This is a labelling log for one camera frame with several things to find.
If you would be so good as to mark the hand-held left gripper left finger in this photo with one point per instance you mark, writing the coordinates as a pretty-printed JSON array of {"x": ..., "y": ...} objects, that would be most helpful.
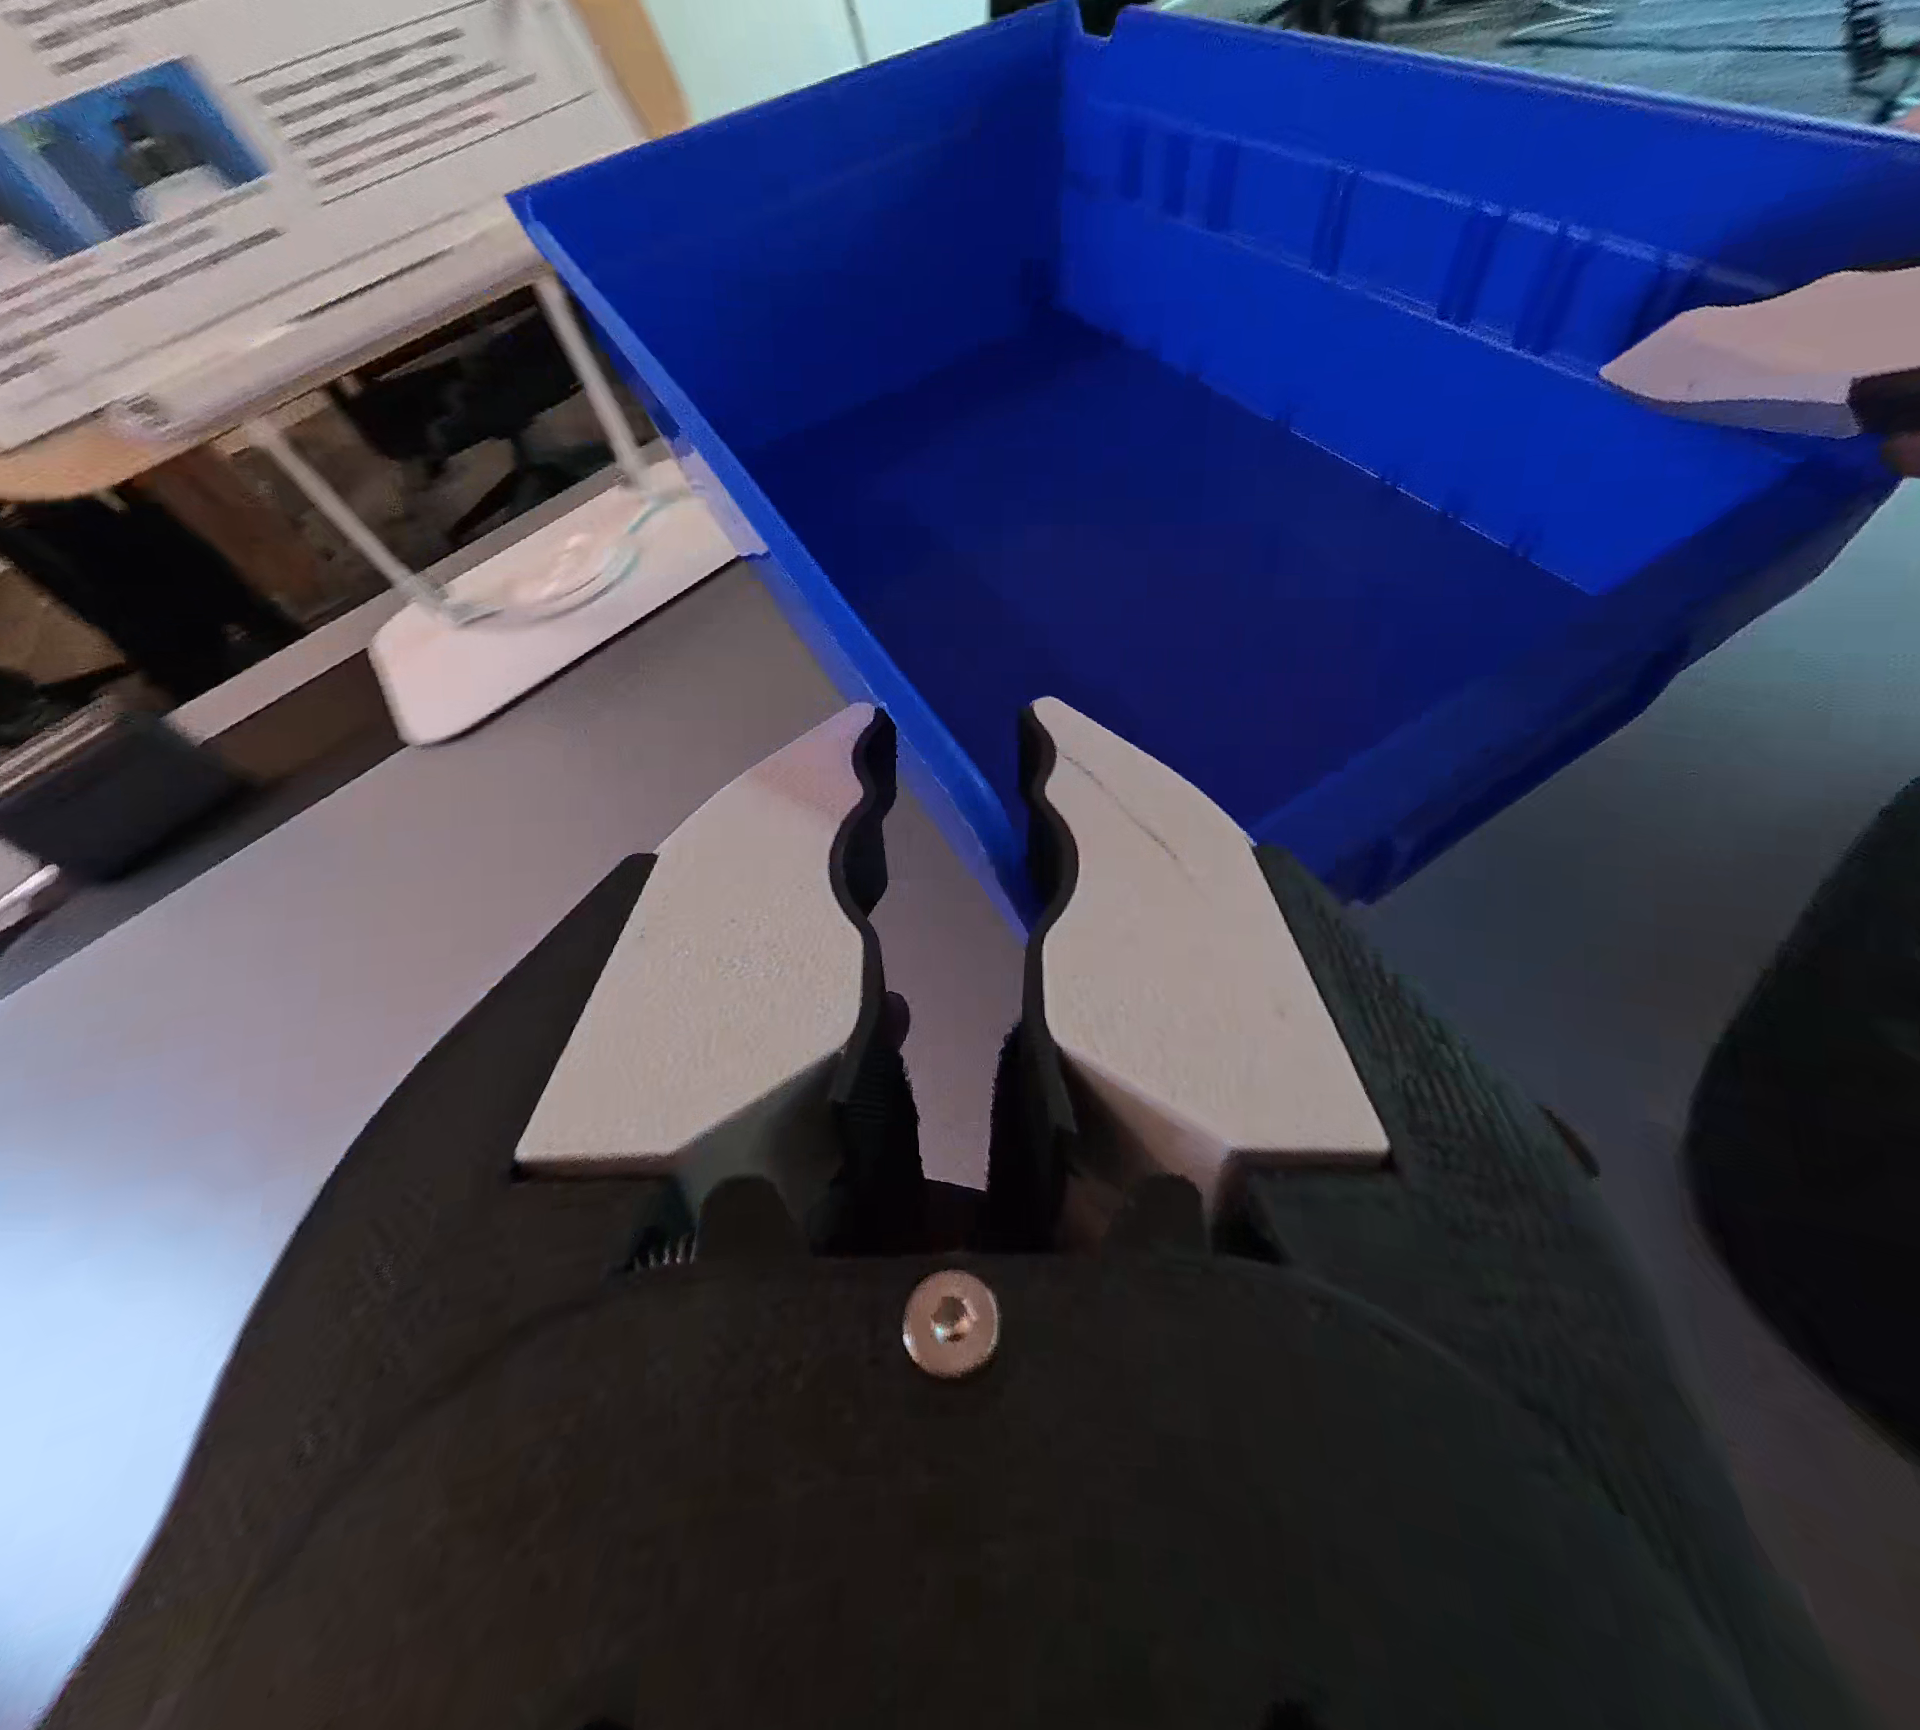
[{"x": 705, "y": 995}]

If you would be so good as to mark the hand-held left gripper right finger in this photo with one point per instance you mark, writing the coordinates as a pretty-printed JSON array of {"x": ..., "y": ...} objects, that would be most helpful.
[{"x": 1201, "y": 995}]

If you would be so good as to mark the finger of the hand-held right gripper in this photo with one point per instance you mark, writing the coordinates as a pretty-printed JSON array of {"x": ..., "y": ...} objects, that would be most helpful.
[{"x": 1770, "y": 351}]

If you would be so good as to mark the blue plastic bin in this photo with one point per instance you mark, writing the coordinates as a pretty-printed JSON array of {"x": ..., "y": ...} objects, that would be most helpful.
[{"x": 1201, "y": 530}]

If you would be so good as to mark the dark grey case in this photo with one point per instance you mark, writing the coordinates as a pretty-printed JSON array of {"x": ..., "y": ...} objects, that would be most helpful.
[{"x": 121, "y": 800}]

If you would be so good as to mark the black round pad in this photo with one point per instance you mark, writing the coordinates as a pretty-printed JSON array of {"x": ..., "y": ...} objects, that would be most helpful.
[{"x": 1831, "y": 1131}]

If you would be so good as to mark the instruction sign stand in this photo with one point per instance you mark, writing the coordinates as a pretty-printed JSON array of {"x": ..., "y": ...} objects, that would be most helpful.
[{"x": 150, "y": 35}]

